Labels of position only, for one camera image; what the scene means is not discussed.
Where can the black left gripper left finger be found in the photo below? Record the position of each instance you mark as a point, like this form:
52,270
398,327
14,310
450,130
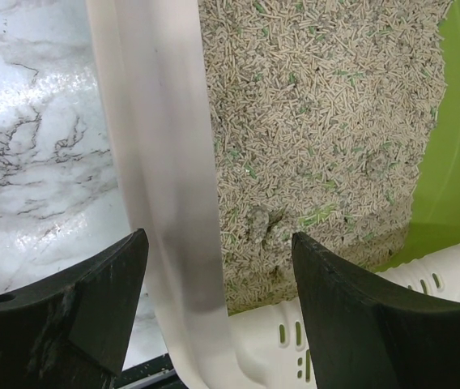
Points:
72,329

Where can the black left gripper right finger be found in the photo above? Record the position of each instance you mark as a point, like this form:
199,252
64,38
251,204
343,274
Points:
367,332

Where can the beige green litter box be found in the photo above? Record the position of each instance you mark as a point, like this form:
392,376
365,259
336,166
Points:
152,82

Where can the black mounting base rail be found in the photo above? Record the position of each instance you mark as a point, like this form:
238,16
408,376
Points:
146,373

